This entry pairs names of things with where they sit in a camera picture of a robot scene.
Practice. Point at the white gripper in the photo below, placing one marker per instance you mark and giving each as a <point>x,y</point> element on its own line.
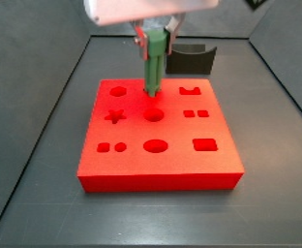
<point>107,12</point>

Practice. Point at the green three prong peg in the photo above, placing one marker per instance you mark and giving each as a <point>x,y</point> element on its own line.
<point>155,62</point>

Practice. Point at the black curved holder block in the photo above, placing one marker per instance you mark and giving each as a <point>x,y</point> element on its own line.
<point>191,60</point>

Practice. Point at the red foam shape board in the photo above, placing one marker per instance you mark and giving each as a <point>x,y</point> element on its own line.
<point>159,143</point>

